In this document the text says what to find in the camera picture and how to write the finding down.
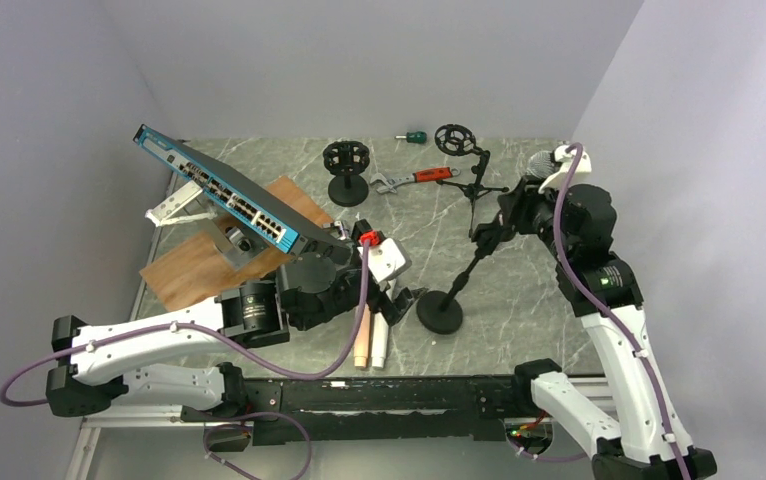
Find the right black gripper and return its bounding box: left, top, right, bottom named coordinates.
left=499, top=174, right=573, bottom=262

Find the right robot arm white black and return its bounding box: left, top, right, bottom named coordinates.
left=497, top=178, right=718, bottom=479

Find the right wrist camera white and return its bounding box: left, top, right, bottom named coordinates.
left=537, top=143, right=592, bottom=193

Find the silver metal clamp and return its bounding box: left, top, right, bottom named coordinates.
left=322, top=220, right=350, bottom=240

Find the sprinkle pattern silver microphone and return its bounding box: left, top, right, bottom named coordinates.
left=525, top=150, right=560, bottom=182

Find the red handled adjustable wrench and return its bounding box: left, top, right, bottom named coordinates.
left=369, top=166, right=461, bottom=194

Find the black mini tripod stand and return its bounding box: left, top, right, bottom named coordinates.
left=434, top=123, right=509, bottom=237

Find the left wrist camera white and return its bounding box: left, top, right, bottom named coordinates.
left=356, top=230, right=412, bottom=283

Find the green stubby screwdriver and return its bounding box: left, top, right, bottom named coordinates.
left=394, top=131, right=428, bottom=145

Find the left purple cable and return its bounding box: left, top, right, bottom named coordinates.
left=0, top=238, right=372, bottom=480

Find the grey metal mount block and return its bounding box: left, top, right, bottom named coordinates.
left=213, top=225, right=267, bottom=271

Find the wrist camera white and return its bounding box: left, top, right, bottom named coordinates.
left=537, top=143, right=592, bottom=193
left=356, top=230, right=412, bottom=283

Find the wooden board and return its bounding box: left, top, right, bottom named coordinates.
left=140, top=176, right=333, bottom=311

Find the black round base clip stand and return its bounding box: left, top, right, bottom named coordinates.
left=416, top=215, right=511, bottom=335

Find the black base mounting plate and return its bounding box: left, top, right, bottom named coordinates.
left=179, top=377, right=543, bottom=446

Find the white microphone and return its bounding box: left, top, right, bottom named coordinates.
left=370, top=312, right=391, bottom=369

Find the white bracket stand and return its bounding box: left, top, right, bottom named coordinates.
left=144, top=181, right=218, bottom=228

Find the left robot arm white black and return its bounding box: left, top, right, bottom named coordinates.
left=45, top=247, right=416, bottom=420

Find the blue black network switch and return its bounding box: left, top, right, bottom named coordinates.
left=133, top=124, right=354, bottom=264

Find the black shock mount desk stand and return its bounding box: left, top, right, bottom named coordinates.
left=322, top=140, right=370, bottom=207

